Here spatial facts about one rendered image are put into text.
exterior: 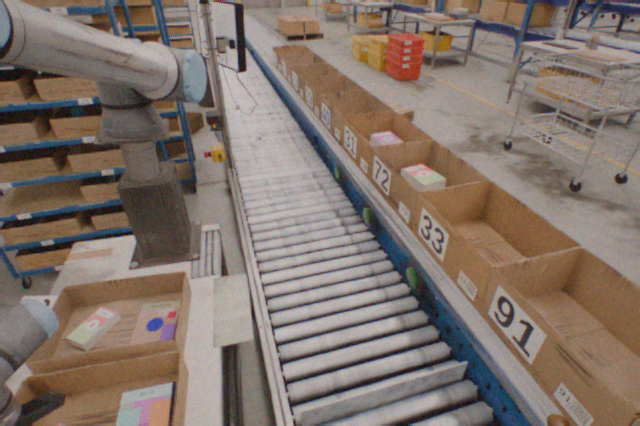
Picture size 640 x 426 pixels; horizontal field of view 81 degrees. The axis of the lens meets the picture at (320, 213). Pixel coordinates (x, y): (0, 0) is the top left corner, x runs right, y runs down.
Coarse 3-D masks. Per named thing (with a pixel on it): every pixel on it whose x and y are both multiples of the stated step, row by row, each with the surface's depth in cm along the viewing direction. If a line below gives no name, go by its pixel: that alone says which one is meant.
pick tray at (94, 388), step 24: (120, 360) 97; (144, 360) 99; (168, 360) 101; (24, 384) 93; (48, 384) 96; (72, 384) 98; (96, 384) 100; (120, 384) 101; (144, 384) 101; (72, 408) 96; (96, 408) 96
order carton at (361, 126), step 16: (384, 112) 194; (352, 128) 177; (368, 128) 197; (384, 128) 199; (400, 128) 192; (416, 128) 177; (368, 144) 162; (352, 160) 185; (368, 160) 165; (368, 176) 168
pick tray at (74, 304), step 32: (64, 288) 119; (96, 288) 122; (128, 288) 125; (160, 288) 127; (64, 320) 117; (128, 320) 119; (64, 352) 110; (96, 352) 99; (128, 352) 102; (160, 352) 104
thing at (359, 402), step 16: (448, 368) 99; (464, 368) 102; (400, 384) 96; (416, 384) 99; (432, 384) 101; (448, 384) 104; (336, 400) 92; (352, 400) 94; (368, 400) 96; (384, 400) 98; (304, 416) 91; (320, 416) 93; (336, 416) 96
